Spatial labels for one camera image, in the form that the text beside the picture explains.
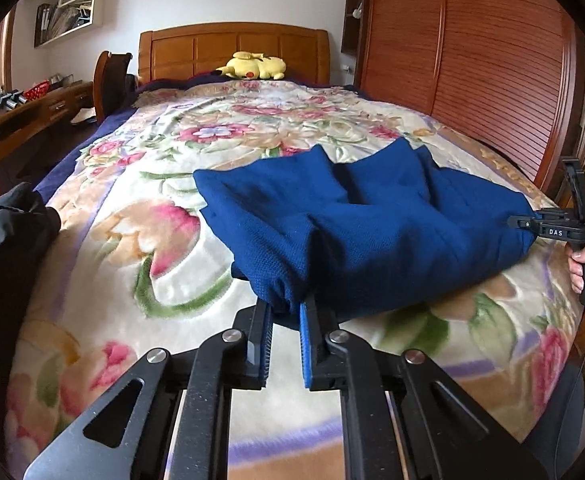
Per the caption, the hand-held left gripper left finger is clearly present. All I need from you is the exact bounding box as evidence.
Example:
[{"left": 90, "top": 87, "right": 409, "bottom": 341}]
[{"left": 22, "top": 296, "right": 276, "bottom": 480}]

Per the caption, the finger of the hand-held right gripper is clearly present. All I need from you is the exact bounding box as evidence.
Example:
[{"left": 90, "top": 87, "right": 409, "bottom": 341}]
[{"left": 507, "top": 214, "right": 541, "bottom": 231}]

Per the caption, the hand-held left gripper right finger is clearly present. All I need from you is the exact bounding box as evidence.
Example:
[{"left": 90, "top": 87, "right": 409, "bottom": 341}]
[{"left": 299, "top": 294, "right": 553, "bottom": 480}]

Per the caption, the blue jacket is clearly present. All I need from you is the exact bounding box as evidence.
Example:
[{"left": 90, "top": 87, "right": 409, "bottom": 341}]
[{"left": 192, "top": 137, "right": 543, "bottom": 318}]

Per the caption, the floral blanket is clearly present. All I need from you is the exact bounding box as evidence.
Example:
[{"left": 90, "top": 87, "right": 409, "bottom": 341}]
[{"left": 2, "top": 80, "right": 585, "bottom": 480}]

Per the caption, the wooden louvered wardrobe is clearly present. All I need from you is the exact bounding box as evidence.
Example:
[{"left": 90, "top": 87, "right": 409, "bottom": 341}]
[{"left": 357, "top": 0, "right": 585, "bottom": 201}]

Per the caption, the person's dark clothing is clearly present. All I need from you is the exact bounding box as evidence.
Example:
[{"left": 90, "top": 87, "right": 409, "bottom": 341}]
[{"left": 523, "top": 340, "right": 585, "bottom": 480}]

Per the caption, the narrow wooden shelf unit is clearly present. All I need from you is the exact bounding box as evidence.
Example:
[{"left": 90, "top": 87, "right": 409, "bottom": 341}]
[{"left": 341, "top": 0, "right": 376, "bottom": 55}]

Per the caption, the yellow plush toy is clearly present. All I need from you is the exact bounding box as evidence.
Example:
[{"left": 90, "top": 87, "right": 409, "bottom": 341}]
[{"left": 211, "top": 51, "right": 288, "bottom": 81}]

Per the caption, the black garment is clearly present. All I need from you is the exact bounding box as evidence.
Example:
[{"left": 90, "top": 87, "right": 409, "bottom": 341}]
[{"left": 0, "top": 182, "right": 63, "bottom": 411}]

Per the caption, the wooden bed headboard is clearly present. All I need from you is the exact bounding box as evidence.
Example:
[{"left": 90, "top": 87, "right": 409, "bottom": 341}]
[{"left": 137, "top": 21, "right": 332, "bottom": 86}]

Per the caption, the wooden chair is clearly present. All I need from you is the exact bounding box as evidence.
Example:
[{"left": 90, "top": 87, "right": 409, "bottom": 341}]
[{"left": 94, "top": 50, "right": 138, "bottom": 123}]

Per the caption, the wooden desk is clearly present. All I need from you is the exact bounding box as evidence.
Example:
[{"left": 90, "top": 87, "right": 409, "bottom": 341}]
[{"left": 0, "top": 80, "right": 96, "bottom": 196}]

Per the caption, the black mechanical model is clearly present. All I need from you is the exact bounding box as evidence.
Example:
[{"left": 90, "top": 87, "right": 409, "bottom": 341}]
[{"left": 0, "top": 90, "right": 26, "bottom": 118}]

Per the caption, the white wall shelf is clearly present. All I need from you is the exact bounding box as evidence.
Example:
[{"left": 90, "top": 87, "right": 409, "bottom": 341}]
[{"left": 25, "top": 0, "right": 116, "bottom": 50}]

